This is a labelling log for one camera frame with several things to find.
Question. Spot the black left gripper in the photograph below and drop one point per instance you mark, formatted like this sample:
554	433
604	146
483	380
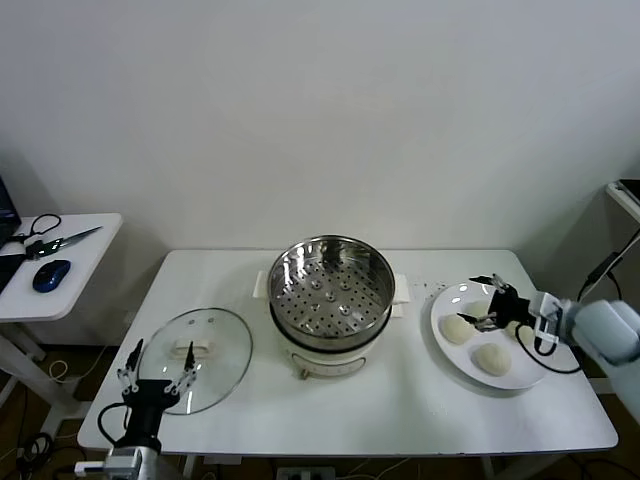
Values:
145	415

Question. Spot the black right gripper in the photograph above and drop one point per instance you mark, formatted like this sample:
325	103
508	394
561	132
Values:
510	306

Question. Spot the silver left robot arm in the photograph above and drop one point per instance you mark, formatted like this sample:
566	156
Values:
150	465

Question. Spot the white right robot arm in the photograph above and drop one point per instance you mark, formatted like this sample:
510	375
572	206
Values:
605	325

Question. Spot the perforated steel steamer basket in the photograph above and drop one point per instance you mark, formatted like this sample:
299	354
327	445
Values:
330	300

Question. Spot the oval glass lid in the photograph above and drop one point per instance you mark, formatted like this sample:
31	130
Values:
225	350

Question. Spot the white round plate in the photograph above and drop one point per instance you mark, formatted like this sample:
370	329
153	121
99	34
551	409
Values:
450	365

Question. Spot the small white side table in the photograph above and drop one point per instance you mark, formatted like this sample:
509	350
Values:
85	270

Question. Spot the blue computer mouse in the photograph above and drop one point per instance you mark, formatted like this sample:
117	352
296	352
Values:
52	275

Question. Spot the white electric cooker base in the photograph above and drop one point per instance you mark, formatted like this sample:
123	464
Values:
325	357

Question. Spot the white shelf edge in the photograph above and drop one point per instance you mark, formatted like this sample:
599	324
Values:
622	200

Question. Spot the black laptop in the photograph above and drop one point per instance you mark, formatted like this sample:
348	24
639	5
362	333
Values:
7	210

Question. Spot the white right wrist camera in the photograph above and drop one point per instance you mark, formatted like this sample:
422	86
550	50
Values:
545	310

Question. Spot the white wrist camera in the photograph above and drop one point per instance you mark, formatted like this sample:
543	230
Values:
117	460
545	310

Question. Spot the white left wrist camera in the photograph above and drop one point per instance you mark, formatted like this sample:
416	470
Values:
117	460

